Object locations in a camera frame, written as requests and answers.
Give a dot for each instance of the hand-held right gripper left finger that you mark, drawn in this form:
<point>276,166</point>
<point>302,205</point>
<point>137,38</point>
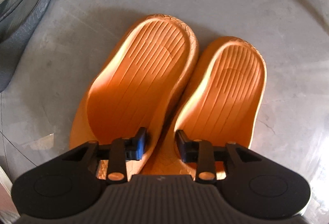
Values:
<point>140,145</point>

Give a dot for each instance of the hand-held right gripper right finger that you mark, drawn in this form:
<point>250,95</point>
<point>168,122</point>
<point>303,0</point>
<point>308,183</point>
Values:
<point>183,148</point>

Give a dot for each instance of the orange rubber slide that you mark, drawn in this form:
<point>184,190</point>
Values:
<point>144,72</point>
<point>226,90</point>

